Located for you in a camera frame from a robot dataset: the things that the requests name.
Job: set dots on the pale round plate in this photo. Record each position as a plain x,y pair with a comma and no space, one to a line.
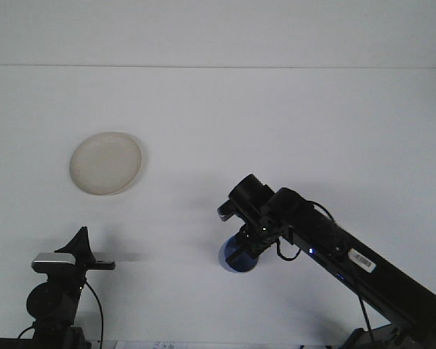
105,163

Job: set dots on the pale blue cup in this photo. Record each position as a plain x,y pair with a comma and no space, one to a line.
223,251

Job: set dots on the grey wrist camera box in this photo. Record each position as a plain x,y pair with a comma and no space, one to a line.
52,260
225,212

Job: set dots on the black base board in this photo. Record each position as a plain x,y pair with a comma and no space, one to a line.
0,344

